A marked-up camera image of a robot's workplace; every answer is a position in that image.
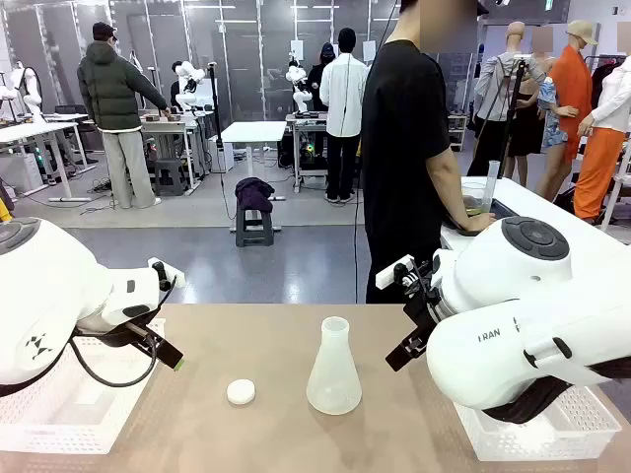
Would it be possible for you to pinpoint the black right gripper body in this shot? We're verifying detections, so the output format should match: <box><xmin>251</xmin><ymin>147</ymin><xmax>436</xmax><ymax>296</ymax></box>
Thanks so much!
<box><xmin>403</xmin><ymin>288</ymin><xmax>443</xmax><ymax>341</ymax></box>

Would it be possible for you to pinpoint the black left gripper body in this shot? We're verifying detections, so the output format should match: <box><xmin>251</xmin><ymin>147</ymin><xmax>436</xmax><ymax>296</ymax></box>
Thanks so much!
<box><xmin>101</xmin><ymin>322</ymin><xmax>155</xmax><ymax>349</ymax></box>

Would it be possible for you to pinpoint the translucent plastic conical flask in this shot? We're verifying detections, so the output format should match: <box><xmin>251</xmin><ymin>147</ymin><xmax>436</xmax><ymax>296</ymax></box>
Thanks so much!
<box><xmin>306</xmin><ymin>316</ymin><xmax>363</xmax><ymax>416</ymax></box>

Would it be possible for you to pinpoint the white round flask cap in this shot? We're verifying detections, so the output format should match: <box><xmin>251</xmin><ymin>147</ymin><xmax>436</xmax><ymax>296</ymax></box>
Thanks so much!
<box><xmin>226</xmin><ymin>378</ymin><xmax>256</xmax><ymax>407</ymax></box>

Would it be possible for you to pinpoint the clear plastic beaker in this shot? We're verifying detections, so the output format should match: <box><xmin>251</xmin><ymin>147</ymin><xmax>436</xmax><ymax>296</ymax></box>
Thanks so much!
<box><xmin>460</xmin><ymin>180</ymin><xmax>489</xmax><ymax>217</ymax></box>

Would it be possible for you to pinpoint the person's right forearm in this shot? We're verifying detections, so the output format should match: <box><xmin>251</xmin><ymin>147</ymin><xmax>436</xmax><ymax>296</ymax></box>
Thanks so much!
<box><xmin>426</xmin><ymin>147</ymin><xmax>483</xmax><ymax>221</ymax></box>

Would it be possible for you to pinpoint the person's right hand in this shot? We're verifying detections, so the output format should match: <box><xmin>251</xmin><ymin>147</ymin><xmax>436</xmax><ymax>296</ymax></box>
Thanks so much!
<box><xmin>461</xmin><ymin>212</ymin><xmax>497</xmax><ymax>232</ymax></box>

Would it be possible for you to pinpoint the white perforated plastic basket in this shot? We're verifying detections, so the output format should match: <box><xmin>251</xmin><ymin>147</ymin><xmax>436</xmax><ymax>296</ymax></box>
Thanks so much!
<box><xmin>452</xmin><ymin>383</ymin><xmax>624</xmax><ymax>463</ymax></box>
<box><xmin>0</xmin><ymin>318</ymin><xmax>168</xmax><ymax>455</ymax></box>

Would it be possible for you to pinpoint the black tray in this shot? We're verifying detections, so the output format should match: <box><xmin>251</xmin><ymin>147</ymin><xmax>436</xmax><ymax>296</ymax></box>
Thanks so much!
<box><xmin>442</xmin><ymin>199</ymin><xmax>520</xmax><ymax>237</ymax></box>

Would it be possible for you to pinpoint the clear graduated cylinder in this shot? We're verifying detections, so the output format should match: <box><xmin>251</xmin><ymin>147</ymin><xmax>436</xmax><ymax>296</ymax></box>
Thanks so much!
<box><xmin>482</xmin><ymin>160</ymin><xmax>502</xmax><ymax>214</ymax></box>

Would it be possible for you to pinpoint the grey plastic step stool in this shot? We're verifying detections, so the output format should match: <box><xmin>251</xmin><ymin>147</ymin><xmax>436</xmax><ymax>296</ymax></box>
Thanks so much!
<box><xmin>154</xmin><ymin>158</ymin><xmax>188</xmax><ymax>197</ymax></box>
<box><xmin>235</xmin><ymin>199</ymin><xmax>275</xmax><ymax>247</ymax></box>

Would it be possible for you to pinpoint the person in black t-shirt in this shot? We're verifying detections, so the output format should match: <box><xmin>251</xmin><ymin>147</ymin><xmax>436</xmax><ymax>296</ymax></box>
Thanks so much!
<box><xmin>361</xmin><ymin>0</ymin><xmax>497</xmax><ymax>304</ymax></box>

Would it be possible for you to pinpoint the dark purple cloth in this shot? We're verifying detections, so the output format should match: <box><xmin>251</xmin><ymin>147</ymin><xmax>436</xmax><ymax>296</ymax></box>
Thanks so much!
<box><xmin>234</xmin><ymin>176</ymin><xmax>276</xmax><ymax>214</ymax></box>

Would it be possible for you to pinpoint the mannequin in black dress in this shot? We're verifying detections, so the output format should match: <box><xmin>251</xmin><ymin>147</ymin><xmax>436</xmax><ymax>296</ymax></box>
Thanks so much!
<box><xmin>507</xmin><ymin>27</ymin><xmax>556</xmax><ymax>187</ymax></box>

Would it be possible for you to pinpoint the black tripod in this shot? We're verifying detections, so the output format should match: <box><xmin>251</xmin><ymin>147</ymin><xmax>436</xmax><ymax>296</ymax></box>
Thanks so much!
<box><xmin>496</xmin><ymin>54</ymin><xmax>527</xmax><ymax>179</ymax></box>

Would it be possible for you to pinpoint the long white desk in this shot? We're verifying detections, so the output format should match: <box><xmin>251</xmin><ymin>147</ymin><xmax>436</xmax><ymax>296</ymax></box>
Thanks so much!
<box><xmin>0</xmin><ymin>120</ymin><xmax>95</xmax><ymax>203</ymax></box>

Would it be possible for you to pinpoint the person in white shirt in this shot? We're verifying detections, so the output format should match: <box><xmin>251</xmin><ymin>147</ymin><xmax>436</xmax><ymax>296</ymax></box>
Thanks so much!
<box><xmin>318</xmin><ymin>28</ymin><xmax>371</xmax><ymax>204</ymax></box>

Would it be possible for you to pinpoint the mannequin in orange trousers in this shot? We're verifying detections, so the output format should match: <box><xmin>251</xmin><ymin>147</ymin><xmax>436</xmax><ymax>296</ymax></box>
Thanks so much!
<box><xmin>574</xmin><ymin>53</ymin><xmax>631</xmax><ymax>223</ymax></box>

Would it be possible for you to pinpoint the small white desk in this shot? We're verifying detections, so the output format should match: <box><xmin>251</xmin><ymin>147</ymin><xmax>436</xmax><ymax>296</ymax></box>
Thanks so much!
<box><xmin>220</xmin><ymin>120</ymin><xmax>288</xmax><ymax>202</ymax></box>

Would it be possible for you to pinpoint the mannequin in grey shirt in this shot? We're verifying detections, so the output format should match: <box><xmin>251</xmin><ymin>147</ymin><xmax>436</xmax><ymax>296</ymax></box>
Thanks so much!
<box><xmin>466</xmin><ymin>21</ymin><xmax>548</xmax><ymax>178</ymax></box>

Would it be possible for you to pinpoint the black pole stand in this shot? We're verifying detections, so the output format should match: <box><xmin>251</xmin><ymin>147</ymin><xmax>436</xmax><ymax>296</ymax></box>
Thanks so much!
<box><xmin>206</xmin><ymin>61</ymin><xmax>226</xmax><ymax>173</ymax></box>

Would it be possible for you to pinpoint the man in green puffer jacket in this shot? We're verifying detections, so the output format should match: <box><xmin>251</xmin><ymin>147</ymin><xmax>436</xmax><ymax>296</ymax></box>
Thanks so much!
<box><xmin>77</xmin><ymin>22</ymin><xmax>172</xmax><ymax>211</ymax></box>

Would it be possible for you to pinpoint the person in dark cap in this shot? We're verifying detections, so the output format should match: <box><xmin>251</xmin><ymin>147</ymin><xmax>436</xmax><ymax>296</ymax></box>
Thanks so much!
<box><xmin>306</xmin><ymin>42</ymin><xmax>337</xmax><ymax>112</ymax></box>

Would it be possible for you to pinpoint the mannequin in orange coat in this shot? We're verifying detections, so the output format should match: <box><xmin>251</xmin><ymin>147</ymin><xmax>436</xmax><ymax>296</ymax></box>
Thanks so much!
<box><xmin>535</xmin><ymin>19</ymin><xmax>600</xmax><ymax>201</ymax></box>

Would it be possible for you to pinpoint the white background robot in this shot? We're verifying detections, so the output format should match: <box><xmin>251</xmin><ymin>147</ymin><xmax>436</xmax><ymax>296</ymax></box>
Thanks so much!
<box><xmin>175</xmin><ymin>61</ymin><xmax>207</xmax><ymax>113</ymax></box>
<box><xmin>0</xmin><ymin>61</ymin><xmax>46</xmax><ymax>124</ymax></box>
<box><xmin>285</xmin><ymin>63</ymin><xmax>314</xmax><ymax>117</ymax></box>

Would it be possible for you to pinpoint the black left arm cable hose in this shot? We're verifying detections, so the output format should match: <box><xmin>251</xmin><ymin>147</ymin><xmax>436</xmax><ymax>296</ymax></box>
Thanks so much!
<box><xmin>68</xmin><ymin>288</ymin><xmax>178</xmax><ymax>389</ymax></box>

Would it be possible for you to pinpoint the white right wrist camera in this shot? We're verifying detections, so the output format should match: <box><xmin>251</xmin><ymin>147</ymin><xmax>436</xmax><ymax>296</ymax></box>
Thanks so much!
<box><xmin>375</xmin><ymin>254</ymin><xmax>416</xmax><ymax>291</ymax></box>

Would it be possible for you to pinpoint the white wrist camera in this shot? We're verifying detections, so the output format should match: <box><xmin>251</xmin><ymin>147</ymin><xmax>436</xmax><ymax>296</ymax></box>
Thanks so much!
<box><xmin>375</xmin><ymin>254</ymin><xmax>416</xmax><ymax>291</ymax></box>
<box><xmin>147</xmin><ymin>256</ymin><xmax>186</xmax><ymax>290</ymax></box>

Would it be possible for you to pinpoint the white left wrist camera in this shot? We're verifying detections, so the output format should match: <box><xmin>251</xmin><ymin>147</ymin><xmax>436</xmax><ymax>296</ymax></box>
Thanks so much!
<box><xmin>147</xmin><ymin>256</ymin><xmax>186</xmax><ymax>290</ymax></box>

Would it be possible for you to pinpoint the metal frame workbench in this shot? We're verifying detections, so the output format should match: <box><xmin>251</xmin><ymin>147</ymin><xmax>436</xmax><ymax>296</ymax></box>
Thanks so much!
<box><xmin>139</xmin><ymin>113</ymin><xmax>204</xmax><ymax>194</ymax></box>
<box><xmin>285</xmin><ymin>111</ymin><xmax>365</xmax><ymax>194</ymax></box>

